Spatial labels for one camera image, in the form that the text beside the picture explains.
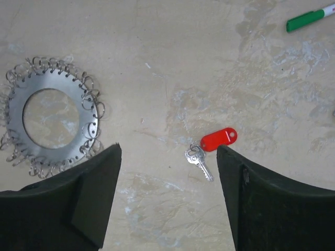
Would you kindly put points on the green whiteboard marker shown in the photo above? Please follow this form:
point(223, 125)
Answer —
point(308, 18)

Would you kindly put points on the silver key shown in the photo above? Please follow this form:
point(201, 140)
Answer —
point(196, 156)

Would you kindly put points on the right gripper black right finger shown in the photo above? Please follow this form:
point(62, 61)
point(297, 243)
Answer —
point(268, 211)

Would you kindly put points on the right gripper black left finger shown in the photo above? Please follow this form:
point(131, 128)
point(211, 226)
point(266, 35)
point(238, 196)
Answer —
point(69, 211)

